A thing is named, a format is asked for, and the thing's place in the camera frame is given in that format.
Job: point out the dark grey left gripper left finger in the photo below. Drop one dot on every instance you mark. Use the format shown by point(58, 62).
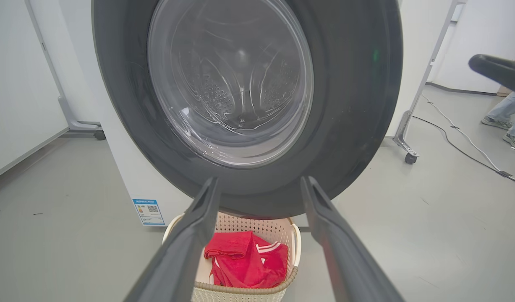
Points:
point(177, 264)

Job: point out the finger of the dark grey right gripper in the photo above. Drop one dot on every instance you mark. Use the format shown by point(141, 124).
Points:
point(505, 73)

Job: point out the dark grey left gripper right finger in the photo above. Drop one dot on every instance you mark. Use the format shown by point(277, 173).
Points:
point(354, 272)

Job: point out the red clothes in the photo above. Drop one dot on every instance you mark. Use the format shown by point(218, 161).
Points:
point(244, 260)

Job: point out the washing machine door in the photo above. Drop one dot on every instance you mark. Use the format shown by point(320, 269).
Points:
point(349, 105)

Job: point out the cream perforated basket brown rim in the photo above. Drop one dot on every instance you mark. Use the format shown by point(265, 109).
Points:
point(240, 222)

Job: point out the white front-load washing machine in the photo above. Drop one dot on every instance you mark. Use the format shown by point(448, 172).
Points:
point(156, 188)

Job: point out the blue energy label sticker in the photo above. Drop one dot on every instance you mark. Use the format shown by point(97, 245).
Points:
point(149, 212)

